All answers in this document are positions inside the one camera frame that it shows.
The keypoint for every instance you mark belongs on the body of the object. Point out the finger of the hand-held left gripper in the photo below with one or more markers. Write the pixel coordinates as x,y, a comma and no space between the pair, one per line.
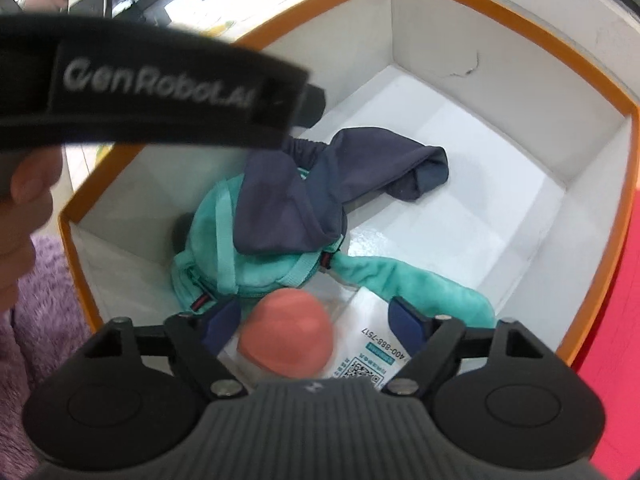
314,104

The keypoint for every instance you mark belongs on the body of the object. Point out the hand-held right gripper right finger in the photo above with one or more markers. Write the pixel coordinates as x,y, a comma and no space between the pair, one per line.
405,317

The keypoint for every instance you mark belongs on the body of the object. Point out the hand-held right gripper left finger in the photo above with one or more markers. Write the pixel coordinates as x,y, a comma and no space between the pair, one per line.
225,320

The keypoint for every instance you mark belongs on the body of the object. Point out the teal plush backpack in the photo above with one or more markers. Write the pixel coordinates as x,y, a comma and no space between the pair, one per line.
210,265

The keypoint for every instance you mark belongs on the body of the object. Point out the salmon pink soft ball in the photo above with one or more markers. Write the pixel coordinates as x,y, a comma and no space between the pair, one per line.
285,330

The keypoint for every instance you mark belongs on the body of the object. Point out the navy cloth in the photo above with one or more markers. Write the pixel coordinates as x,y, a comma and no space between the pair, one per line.
285,200

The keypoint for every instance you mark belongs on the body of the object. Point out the orange box with white inside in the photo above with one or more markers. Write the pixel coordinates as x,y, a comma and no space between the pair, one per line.
500,195

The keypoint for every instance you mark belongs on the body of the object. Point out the person's left hand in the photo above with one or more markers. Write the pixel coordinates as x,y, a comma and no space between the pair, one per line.
30,185

